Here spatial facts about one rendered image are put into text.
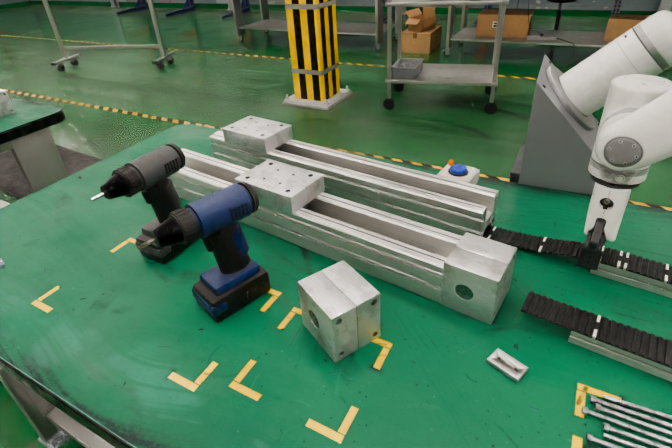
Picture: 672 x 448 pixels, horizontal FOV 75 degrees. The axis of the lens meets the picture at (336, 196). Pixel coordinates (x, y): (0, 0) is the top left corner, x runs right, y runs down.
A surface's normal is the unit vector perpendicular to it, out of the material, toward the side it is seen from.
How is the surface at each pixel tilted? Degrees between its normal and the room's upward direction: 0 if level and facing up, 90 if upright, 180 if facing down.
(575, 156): 90
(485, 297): 90
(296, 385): 0
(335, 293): 0
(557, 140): 90
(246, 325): 0
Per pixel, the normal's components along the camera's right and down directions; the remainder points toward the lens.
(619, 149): -0.62, 0.41
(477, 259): -0.06, -0.86
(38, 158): 0.87, 0.21
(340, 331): 0.55, 0.40
